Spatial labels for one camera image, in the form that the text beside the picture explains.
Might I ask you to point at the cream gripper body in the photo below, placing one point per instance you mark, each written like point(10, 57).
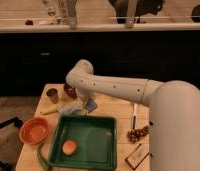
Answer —
point(83, 94)

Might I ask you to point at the blue grey sponge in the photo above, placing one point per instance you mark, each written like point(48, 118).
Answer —
point(90, 105)

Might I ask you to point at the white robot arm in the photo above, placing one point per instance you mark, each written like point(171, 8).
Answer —
point(174, 113)

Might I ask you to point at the dark red bowl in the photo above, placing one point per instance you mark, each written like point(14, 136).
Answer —
point(70, 91)

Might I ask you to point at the orange bowl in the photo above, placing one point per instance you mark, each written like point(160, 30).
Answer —
point(34, 131)

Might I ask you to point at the light blue cloth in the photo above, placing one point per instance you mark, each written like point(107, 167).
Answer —
point(70, 109)

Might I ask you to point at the metal cup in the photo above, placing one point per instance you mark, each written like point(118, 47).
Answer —
point(52, 94)

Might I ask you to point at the yellow banana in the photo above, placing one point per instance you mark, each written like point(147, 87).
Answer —
point(49, 111)

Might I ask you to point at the green plastic tray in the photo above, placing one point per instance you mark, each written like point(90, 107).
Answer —
point(96, 139)

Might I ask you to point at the peach fruit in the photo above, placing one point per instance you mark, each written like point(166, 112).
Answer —
point(69, 147)

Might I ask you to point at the bunch of brown grapes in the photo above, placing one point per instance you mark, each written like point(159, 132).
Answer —
point(136, 135)

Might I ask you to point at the green bean pod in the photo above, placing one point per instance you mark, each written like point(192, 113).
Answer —
point(42, 161)

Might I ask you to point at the brown chocolate box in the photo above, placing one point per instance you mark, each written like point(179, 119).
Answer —
point(137, 156)

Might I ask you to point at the metal spoon black handle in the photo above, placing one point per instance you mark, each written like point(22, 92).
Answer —
point(134, 116)

